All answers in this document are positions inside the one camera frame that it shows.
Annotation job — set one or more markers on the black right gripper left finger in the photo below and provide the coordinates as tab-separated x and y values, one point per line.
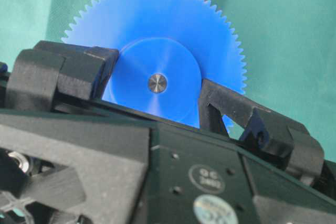
51	67

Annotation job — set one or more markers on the blue plastic gear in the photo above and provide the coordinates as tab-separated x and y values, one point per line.
184	40

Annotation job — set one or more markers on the steel shaft in gear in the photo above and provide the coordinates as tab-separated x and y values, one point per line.
157	83

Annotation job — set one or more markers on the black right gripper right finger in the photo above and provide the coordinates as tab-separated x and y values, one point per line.
266	132

